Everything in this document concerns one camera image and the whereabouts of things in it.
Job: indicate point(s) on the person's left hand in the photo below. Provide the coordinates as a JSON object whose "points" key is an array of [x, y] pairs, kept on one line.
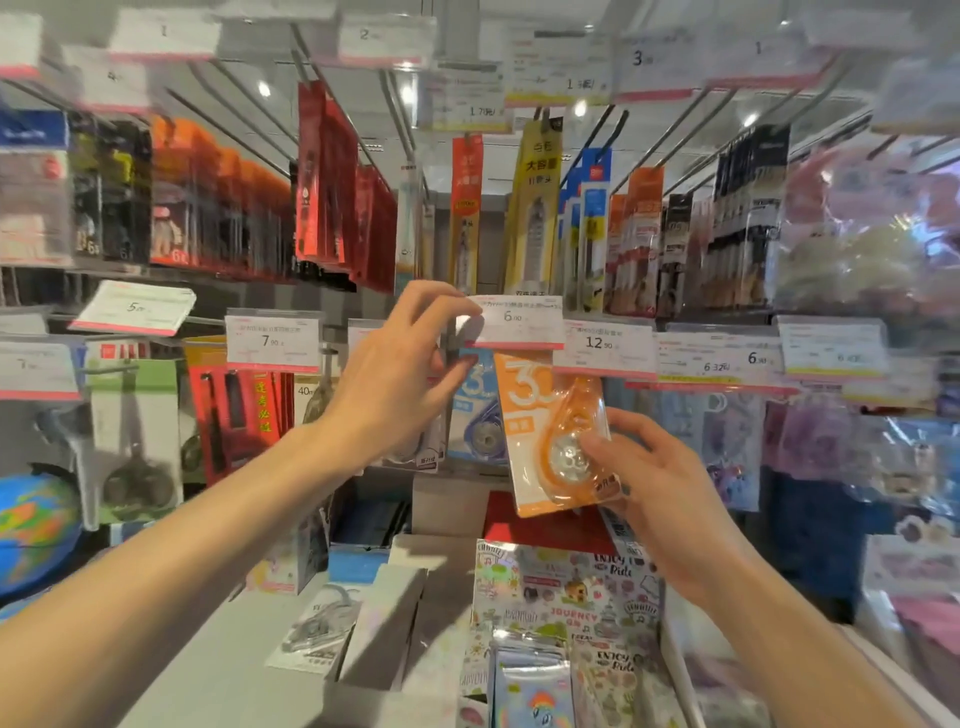
{"points": [[379, 382]]}

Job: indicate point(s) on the person's right hand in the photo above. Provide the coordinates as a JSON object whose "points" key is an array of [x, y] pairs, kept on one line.
{"points": [[675, 510]]}

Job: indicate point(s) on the person's right thumb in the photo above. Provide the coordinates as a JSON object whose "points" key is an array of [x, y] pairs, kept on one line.
{"points": [[609, 456]]}

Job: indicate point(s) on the person's left thumb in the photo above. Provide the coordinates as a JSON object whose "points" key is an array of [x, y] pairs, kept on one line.
{"points": [[454, 386]]}

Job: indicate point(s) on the orange correction tape packet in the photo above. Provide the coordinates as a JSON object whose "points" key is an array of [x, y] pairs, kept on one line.
{"points": [[540, 420]]}

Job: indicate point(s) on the white price tag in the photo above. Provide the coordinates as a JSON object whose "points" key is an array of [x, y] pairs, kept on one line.
{"points": [[517, 322]]}

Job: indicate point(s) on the person's left forearm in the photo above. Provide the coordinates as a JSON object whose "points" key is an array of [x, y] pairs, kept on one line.
{"points": [[165, 585]]}

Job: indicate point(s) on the person's right forearm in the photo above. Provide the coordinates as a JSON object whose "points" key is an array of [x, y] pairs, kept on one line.
{"points": [[787, 652]]}

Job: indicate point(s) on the blue correction tape packet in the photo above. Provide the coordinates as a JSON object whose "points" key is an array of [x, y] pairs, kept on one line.
{"points": [[476, 420]]}

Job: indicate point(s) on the white correction tape packet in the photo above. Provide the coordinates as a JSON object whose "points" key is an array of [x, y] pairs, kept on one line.
{"points": [[420, 456]]}

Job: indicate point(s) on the red box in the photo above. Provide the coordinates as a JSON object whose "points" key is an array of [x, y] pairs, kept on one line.
{"points": [[547, 529]]}

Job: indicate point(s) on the lilac hanging packets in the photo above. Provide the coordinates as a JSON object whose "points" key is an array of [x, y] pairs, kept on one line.
{"points": [[731, 442]]}

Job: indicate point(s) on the pale teal packet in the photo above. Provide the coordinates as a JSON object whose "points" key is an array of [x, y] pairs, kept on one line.
{"points": [[407, 225]]}

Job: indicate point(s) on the sticker display box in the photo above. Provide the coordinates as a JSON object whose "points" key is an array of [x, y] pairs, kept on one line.
{"points": [[555, 622]]}

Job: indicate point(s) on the orange utility knife packet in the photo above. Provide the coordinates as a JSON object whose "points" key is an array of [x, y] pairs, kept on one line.
{"points": [[465, 210]]}

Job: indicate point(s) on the blue box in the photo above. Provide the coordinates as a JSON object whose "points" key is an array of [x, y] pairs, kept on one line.
{"points": [[367, 544]]}

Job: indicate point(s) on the row of shelf price labels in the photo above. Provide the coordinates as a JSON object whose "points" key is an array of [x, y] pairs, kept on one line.
{"points": [[270, 341], [559, 64]]}

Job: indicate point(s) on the yellow utility knife packet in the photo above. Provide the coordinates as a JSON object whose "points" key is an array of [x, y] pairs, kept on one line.
{"points": [[534, 210]]}

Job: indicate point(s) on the row of blue knife packets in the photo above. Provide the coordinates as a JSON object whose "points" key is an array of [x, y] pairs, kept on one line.
{"points": [[589, 232]]}

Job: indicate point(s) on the black hanging packets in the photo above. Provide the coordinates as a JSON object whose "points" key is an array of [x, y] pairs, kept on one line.
{"points": [[675, 255]]}

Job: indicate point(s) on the row of orange white packets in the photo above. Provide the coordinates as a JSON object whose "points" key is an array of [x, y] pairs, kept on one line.
{"points": [[637, 240]]}

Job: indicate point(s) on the red hanging packet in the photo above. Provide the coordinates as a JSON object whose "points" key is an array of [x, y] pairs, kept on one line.
{"points": [[232, 412]]}

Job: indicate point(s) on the dark blue pouch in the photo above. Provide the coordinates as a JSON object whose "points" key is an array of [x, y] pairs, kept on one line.
{"points": [[817, 547]]}

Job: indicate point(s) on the row of red packets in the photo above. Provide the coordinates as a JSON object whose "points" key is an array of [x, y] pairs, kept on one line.
{"points": [[330, 187]]}

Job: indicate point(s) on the white pink cartoon packet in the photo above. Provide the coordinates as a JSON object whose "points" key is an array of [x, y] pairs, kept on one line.
{"points": [[292, 559]]}

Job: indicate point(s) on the white cardboard box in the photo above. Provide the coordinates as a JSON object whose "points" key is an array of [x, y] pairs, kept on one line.
{"points": [[382, 622]]}

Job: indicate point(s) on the row of black pen packets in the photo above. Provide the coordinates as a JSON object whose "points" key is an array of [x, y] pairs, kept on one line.
{"points": [[750, 217]]}

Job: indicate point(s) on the grey correction tape packet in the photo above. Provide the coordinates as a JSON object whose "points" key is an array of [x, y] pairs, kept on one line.
{"points": [[315, 630]]}

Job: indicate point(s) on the green scissors packet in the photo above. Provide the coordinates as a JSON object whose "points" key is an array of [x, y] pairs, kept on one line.
{"points": [[135, 435]]}

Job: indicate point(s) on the pink packets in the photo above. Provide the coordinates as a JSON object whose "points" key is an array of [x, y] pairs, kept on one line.
{"points": [[915, 600]]}

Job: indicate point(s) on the clear bags of pastel goods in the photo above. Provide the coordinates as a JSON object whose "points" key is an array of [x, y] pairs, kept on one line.
{"points": [[870, 232]]}

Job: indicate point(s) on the globe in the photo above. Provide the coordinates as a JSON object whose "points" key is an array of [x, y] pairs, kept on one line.
{"points": [[34, 532]]}

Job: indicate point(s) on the blue and white packets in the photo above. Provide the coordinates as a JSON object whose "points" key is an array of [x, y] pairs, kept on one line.
{"points": [[34, 187]]}

